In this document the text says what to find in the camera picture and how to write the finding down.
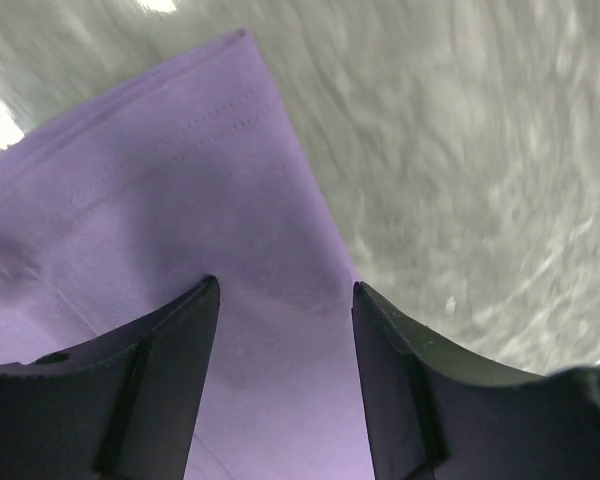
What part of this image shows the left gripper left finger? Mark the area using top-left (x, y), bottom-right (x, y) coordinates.
top-left (0, 277), bottom-right (220, 479)

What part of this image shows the purple t-shirt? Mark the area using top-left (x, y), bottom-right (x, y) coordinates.
top-left (0, 30), bottom-right (373, 479)

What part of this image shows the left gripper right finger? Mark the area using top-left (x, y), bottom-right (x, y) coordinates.
top-left (352, 282), bottom-right (600, 480)

